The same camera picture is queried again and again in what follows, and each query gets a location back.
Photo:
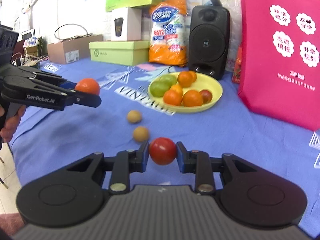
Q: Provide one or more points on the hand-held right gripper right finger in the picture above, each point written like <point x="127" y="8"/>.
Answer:
<point x="180" y="157"/>

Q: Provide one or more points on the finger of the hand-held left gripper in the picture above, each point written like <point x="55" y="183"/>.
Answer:
<point x="85" y="100"/>
<point x="50" y="78"/>

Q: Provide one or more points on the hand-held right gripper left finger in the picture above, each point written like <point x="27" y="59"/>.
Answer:
<point x="146" y="155"/>

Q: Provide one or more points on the large orange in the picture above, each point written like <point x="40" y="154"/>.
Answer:
<point x="192" y="98"/>

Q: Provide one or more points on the green tomato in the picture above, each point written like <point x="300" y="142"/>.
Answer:
<point x="158" y="90"/>
<point x="168" y="79"/>

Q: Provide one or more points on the small orange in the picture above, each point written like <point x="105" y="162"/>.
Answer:
<point x="177" y="89"/>

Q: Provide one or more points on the yellow plate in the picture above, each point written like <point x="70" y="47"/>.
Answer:
<point x="215" y="87"/>

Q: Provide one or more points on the person's left hand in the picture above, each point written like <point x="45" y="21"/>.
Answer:
<point x="13" y="127"/>

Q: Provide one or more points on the small brown fruit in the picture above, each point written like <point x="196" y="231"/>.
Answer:
<point x="141" y="133"/>
<point x="134" y="116"/>

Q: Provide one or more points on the brown cardboard box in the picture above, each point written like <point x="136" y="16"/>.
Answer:
<point x="65" y="52"/>

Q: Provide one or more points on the blue printed tablecloth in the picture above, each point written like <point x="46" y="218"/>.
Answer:
<point x="225" y="135"/>

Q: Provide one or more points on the white appliance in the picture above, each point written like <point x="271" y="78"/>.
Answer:
<point x="28" y="33"/>

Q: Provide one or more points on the light green shoebox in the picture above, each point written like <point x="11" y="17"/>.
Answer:
<point x="117" y="52"/>

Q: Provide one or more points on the white cup box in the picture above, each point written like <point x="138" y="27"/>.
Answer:
<point x="126" y="25"/>

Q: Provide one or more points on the orange bag of cups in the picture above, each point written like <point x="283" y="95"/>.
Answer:
<point x="167" y="42"/>

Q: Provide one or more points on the red packet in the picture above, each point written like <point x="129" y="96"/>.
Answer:
<point x="237" y="67"/>

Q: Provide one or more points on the pink tote bag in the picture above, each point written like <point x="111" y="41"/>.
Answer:
<point x="262" y="80"/>

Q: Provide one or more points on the black speaker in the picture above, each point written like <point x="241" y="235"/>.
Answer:
<point x="208" y="45"/>

